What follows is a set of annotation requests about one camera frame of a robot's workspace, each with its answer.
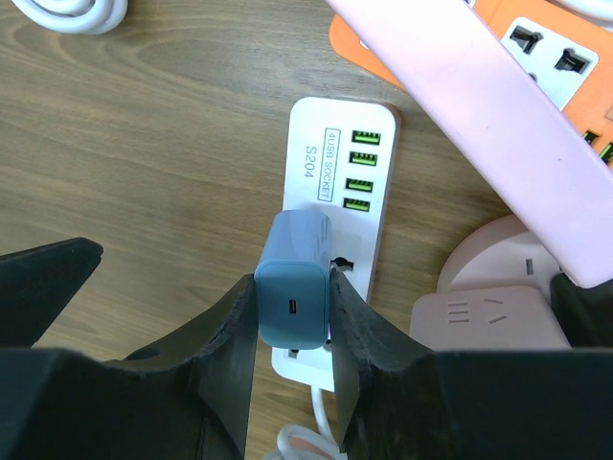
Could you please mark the pink round socket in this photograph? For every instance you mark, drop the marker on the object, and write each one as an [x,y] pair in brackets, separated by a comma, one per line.
[502,253]

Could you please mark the pink cube adapter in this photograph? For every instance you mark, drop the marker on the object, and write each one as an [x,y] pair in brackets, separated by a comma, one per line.
[499,318]

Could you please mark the pink power strip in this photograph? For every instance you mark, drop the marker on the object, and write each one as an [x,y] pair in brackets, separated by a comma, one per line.
[537,163]

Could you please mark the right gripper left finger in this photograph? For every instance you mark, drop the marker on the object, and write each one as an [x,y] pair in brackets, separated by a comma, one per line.
[183,396]

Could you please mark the small white power strip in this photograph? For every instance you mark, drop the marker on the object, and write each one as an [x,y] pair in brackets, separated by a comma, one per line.
[339,161]

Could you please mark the black cube socket adapter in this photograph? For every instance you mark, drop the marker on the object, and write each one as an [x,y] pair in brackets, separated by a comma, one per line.
[584,314]

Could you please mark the blue plug adapter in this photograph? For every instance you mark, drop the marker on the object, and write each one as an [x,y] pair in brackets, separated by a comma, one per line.
[293,281]

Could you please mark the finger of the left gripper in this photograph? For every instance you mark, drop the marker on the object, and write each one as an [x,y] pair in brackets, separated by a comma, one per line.
[38,283]

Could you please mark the orange power strip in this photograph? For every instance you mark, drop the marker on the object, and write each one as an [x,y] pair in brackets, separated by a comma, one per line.
[562,49]

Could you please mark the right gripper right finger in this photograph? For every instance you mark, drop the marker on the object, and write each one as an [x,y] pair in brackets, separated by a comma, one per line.
[396,399]

